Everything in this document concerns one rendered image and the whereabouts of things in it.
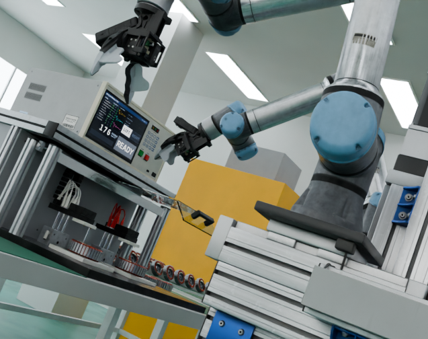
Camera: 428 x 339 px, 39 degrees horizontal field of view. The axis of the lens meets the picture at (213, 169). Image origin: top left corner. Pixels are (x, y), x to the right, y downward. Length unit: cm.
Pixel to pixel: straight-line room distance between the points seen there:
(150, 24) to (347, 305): 72
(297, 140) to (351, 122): 677
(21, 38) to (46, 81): 745
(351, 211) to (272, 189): 442
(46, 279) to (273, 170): 466
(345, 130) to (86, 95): 112
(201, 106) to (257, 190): 331
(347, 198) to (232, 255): 25
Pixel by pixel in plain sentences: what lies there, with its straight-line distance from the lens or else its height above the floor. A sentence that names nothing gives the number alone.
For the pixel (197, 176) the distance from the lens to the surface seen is 602.
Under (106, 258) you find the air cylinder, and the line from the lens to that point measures 216.
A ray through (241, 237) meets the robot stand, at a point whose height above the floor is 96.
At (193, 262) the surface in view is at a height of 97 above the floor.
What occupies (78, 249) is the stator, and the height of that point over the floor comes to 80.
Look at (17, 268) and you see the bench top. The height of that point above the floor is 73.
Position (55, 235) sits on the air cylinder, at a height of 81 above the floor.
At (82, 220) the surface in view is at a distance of 191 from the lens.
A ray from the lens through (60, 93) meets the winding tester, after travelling 210.
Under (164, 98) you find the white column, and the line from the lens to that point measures 634.
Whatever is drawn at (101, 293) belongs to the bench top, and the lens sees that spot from 160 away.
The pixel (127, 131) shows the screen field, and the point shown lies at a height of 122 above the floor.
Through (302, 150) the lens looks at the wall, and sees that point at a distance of 777.
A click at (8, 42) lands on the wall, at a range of 949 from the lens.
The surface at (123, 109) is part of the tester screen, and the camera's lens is 205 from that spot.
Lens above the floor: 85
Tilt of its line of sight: 10 degrees up
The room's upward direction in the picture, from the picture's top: 22 degrees clockwise
